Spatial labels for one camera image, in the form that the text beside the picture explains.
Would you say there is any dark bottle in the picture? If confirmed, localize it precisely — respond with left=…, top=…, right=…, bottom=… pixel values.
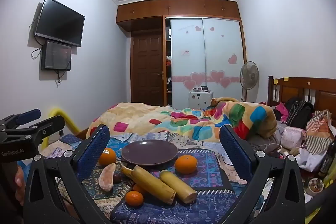
left=319, top=140, right=336, bottom=178

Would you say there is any black cable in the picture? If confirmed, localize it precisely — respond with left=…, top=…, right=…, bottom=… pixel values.
left=28, top=17, right=44, bottom=59

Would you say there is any brown wooden door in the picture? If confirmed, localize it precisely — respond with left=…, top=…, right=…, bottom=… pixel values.
left=131, top=30, right=165, bottom=106

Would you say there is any pink clothing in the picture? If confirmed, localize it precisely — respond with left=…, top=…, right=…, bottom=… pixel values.
left=273, top=102, right=289, bottom=122

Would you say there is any wall-mounted black television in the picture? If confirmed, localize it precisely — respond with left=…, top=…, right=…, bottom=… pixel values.
left=35, top=0, right=85, bottom=47

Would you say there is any large orange with sticker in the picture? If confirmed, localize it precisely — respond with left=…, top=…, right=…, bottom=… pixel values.
left=98, top=147, right=116, bottom=166

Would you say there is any white cup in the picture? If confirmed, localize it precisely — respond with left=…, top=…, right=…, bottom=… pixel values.
left=308, top=178, right=324, bottom=197

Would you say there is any pink pouch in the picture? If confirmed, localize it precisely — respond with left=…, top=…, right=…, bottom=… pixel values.
left=281, top=126, right=306, bottom=151

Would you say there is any blue patchwork blanket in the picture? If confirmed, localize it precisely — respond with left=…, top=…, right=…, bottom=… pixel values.
left=39, top=132, right=265, bottom=224

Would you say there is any small tangerine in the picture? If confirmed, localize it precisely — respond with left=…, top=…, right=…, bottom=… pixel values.
left=125, top=190, right=144, bottom=207
left=133, top=183, right=147, bottom=195

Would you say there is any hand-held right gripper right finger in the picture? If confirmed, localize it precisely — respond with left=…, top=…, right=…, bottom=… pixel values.
left=219, top=125, right=306, bottom=224

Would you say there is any medium orange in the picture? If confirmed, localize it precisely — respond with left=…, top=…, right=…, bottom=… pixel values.
left=175, top=154, right=198, bottom=174

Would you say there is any yellow padded rail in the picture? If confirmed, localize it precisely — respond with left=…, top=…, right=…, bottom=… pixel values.
left=39, top=108, right=80, bottom=146

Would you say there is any colourful checked blanket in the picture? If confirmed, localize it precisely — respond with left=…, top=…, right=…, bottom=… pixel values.
left=87, top=98, right=277, bottom=143

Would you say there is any wooden wardrobe with heart stickers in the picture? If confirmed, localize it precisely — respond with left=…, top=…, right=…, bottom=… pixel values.
left=116, top=0, right=247, bottom=108

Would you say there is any yellow banana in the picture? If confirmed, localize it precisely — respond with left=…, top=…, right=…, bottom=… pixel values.
left=121, top=165, right=177, bottom=205
left=160, top=170, right=198, bottom=204

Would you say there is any white appliance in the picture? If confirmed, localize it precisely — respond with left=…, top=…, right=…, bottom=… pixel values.
left=188, top=90, right=214, bottom=109

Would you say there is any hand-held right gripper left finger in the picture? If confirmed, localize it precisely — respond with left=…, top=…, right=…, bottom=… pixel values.
left=23, top=124, right=116, bottom=224

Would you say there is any small black monitor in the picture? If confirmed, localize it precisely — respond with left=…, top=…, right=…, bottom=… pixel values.
left=41, top=40, right=72, bottom=71

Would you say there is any dark brown plate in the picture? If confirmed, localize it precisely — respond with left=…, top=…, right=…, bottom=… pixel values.
left=121, top=139, right=179, bottom=167

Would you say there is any striped bag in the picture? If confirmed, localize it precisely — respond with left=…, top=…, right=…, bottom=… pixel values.
left=306, top=110, right=336, bottom=160

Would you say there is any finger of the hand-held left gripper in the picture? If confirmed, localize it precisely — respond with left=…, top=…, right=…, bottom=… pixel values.
left=0, top=109, right=42, bottom=132
left=0, top=115, right=66, bottom=155

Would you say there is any wooden headboard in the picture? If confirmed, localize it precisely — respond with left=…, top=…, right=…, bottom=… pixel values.
left=267, top=76, right=336, bottom=119

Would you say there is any person's left hand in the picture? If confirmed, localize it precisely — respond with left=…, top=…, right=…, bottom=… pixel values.
left=14, top=165, right=26, bottom=207

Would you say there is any standing fan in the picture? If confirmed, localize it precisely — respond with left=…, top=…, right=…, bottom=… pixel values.
left=240, top=61, right=260, bottom=102

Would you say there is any black backpack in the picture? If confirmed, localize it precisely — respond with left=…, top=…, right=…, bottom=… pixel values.
left=286, top=100, right=314, bottom=130

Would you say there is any peeled pomelo segment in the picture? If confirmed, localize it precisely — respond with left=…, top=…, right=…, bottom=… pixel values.
left=99, top=162, right=116, bottom=191

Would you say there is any white plastic bag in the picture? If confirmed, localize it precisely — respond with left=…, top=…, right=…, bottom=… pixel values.
left=298, top=148, right=327, bottom=172

